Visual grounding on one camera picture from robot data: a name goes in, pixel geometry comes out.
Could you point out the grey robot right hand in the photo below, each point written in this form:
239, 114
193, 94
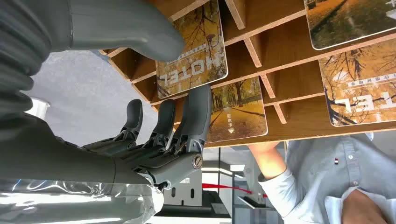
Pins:
77, 164

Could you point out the autumn tree hotel card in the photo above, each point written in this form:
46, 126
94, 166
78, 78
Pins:
198, 52
362, 89

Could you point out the autumn path arrow card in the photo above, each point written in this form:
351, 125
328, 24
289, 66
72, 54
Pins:
241, 114

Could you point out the brown wooden card rack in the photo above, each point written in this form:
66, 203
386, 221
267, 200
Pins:
294, 79

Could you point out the person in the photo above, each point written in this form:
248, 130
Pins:
321, 173

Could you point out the autumn grass photo card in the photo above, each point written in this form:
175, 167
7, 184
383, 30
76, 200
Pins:
346, 21

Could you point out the shiny silver wrapped robot cover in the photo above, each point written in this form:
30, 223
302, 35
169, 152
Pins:
77, 204

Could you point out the white round cup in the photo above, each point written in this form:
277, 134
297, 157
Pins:
37, 108

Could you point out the grey slotted machine housing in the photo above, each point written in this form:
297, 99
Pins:
185, 191

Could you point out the thin black pole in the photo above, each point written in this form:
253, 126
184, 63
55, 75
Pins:
219, 164

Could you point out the red barrier ribbon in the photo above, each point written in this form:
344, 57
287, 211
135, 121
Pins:
222, 186

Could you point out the flat grey tablet device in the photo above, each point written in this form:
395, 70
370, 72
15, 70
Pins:
252, 202

